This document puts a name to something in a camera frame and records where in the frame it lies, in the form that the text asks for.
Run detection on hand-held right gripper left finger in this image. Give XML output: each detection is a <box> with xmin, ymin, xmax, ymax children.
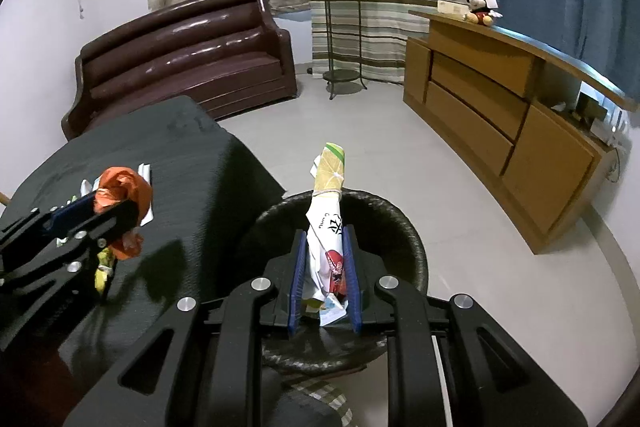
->
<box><xmin>65</xmin><ymin>229</ymin><xmax>308</xmax><ymax>427</ymax></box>

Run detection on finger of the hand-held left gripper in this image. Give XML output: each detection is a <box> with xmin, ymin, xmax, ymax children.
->
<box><xmin>0</xmin><ymin>192</ymin><xmax>103</xmax><ymax>259</ymax></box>
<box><xmin>0</xmin><ymin>199</ymin><xmax>143</xmax><ymax>297</ymax></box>

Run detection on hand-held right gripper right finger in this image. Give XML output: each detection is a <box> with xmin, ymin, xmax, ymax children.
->
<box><xmin>342</xmin><ymin>224</ymin><xmax>588</xmax><ymax>427</ymax></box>

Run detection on small orange plastic bag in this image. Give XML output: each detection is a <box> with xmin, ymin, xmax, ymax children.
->
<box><xmin>94</xmin><ymin>166</ymin><xmax>154</xmax><ymax>261</ymax></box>

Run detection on yellow wrapper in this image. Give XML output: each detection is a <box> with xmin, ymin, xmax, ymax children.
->
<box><xmin>94</xmin><ymin>252</ymin><xmax>118</xmax><ymax>303</ymax></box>

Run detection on trash bin with black bag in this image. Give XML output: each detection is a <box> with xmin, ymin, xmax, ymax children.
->
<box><xmin>235</xmin><ymin>189</ymin><xmax>428</xmax><ymax>375</ymax></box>

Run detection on long white green wrapper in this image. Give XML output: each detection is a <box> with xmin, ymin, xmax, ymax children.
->
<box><xmin>302</xmin><ymin>141</ymin><xmax>351</xmax><ymax>327</ymax></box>

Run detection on person's left forearm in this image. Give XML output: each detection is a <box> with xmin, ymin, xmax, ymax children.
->
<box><xmin>0</xmin><ymin>337</ymin><xmax>76</xmax><ymax>427</ymax></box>

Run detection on table with black cloth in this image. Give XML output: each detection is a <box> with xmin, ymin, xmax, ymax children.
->
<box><xmin>0</xmin><ymin>95</ymin><xmax>287</xmax><ymax>427</ymax></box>

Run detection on checkered cloth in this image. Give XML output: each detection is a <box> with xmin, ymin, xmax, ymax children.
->
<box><xmin>282</xmin><ymin>379</ymin><xmax>356</xmax><ymax>427</ymax></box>

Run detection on brown leather sofa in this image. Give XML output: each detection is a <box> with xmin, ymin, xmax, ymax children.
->
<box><xmin>61</xmin><ymin>0</ymin><xmax>299</xmax><ymax>142</ymax></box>

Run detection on black metal plant stand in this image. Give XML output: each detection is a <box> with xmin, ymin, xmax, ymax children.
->
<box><xmin>316</xmin><ymin>0</ymin><xmax>370</xmax><ymax>100</ymax></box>

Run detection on wooden cabinet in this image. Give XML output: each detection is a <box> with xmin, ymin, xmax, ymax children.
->
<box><xmin>402</xmin><ymin>9</ymin><xmax>640</xmax><ymax>255</ymax></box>

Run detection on small dark box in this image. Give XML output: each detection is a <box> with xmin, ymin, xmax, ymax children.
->
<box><xmin>577</xmin><ymin>92</ymin><xmax>608</xmax><ymax>120</ymax></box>

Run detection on mouse plush toy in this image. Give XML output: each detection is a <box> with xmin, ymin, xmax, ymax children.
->
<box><xmin>465</xmin><ymin>0</ymin><xmax>503</xmax><ymax>26</ymax></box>

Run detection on white router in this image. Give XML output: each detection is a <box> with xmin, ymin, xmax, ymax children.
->
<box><xmin>595</xmin><ymin>109</ymin><xmax>631</xmax><ymax>145</ymax></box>

